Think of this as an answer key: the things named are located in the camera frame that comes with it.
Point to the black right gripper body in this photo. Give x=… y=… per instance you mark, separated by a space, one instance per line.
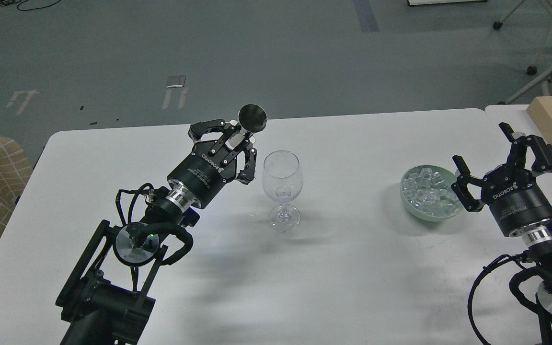
x=515 y=200

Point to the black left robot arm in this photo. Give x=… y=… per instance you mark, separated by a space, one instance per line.
x=105 y=299

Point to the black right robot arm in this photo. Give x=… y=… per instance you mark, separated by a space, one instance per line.
x=532 y=286

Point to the green bowl of ice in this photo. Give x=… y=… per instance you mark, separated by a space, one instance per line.
x=426 y=193

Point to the white office chair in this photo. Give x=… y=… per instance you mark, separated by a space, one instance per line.
x=542 y=79

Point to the steel jigger measuring cup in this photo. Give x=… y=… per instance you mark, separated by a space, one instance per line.
x=251 y=119

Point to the clear wine glass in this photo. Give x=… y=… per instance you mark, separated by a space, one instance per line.
x=282 y=182

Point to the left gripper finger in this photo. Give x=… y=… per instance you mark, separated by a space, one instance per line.
x=200 y=129
x=240 y=159

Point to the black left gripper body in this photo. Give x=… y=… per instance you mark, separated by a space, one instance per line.
x=202 y=174

